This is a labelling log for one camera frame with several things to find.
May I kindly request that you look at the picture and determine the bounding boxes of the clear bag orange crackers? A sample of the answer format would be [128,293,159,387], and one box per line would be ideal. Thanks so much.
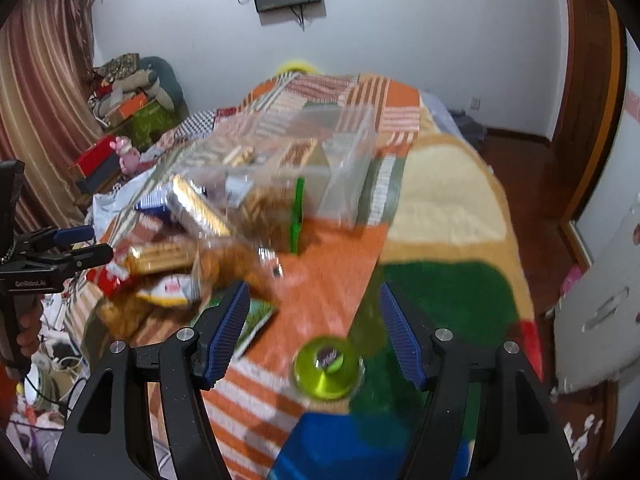
[192,237,282,299]

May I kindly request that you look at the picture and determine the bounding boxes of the green-edged clear cookie bag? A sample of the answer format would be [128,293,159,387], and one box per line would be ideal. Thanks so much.
[226,177,306,255]

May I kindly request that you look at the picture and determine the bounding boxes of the clear plastic storage bin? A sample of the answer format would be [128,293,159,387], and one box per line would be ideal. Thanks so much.
[168,105,376,229]

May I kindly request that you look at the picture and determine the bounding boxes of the biscuit roll pack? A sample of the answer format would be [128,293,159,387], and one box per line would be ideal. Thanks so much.
[125,240,196,276]

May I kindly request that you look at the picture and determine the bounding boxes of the yellow white snack bag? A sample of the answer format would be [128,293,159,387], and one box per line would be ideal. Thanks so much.
[136,274,201,310]

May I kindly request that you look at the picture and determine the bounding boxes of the cake loaf brown print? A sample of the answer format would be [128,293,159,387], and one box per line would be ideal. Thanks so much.
[278,139,323,167]

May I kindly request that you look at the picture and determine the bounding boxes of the person's left hand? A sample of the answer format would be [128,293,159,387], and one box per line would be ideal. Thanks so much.
[17,295,43,358]

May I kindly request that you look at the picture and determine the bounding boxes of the red snack packet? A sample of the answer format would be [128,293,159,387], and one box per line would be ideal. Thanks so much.
[86,261,130,298]

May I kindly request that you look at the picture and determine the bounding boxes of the fried snack clear bag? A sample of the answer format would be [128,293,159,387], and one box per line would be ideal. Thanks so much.
[96,295,164,342]

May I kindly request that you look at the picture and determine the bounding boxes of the blue white snack packet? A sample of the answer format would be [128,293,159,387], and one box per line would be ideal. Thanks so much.
[134,184,171,221]

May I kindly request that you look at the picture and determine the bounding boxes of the red and black box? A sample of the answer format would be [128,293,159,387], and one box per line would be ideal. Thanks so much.
[68,134,120,194]

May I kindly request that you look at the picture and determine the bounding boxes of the pink plush toy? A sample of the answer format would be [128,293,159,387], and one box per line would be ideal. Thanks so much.
[110,136,141,177]

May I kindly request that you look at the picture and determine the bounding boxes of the gold silver cracker pack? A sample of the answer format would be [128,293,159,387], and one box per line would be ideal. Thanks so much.
[167,174,233,238]

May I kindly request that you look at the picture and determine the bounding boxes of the striped red beige curtain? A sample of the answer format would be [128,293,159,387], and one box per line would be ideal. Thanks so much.
[1,0,102,231]

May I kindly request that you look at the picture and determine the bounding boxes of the pile of clothes and boxes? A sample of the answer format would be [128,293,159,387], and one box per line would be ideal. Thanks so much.
[88,53,188,151]

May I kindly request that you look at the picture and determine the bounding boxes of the green white snack packet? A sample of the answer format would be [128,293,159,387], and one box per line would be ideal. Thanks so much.
[191,292,277,361]

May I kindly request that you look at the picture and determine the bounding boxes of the patchwork blanket bed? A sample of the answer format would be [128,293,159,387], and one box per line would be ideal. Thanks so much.
[64,70,547,480]

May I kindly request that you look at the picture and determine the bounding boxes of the yellow plush cushion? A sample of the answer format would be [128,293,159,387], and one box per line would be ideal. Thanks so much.
[277,60,320,76]

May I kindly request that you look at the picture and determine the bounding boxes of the grey backpack on floor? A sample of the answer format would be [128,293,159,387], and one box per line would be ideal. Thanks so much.
[449,110,488,153]

